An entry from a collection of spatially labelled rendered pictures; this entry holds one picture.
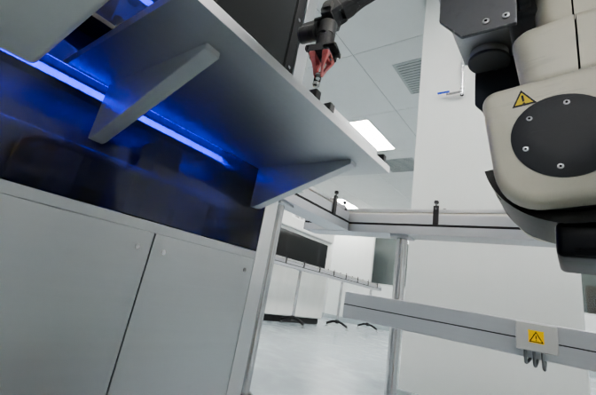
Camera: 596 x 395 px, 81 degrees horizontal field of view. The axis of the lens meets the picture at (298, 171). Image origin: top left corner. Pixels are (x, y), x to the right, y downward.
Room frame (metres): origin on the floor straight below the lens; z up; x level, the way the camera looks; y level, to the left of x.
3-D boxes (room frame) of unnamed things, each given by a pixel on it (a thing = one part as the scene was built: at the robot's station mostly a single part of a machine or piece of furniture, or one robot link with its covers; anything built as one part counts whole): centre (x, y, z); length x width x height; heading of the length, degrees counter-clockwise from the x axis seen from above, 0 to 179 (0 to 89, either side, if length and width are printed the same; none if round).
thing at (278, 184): (0.99, -0.01, 0.79); 0.34 x 0.03 x 0.13; 50
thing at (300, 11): (1.12, 0.10, 1.40); 0.05 x 0.01 x 0.80; 140
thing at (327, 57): (0.93, -0.01, 1.18); 0.07 x 0.07 x 0.09; 65
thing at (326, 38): (0.93, -0.01, 1.25); 0.10 x 0.07 x 0.07; 65
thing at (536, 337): (1.29, -0.92, 0.50); 0.12 x 0.05 x 0.09; 50
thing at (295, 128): (0.80, 0.15, 0.87); 0.70 x 0.48 x 0.02; 140
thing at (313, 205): (1.56, -0.04, 0.92); 0.69 x 0.15 x 0.16; 140
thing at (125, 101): (0.61, 0.31, 0.79); 0.34 x 0.03 x 0.13; 50
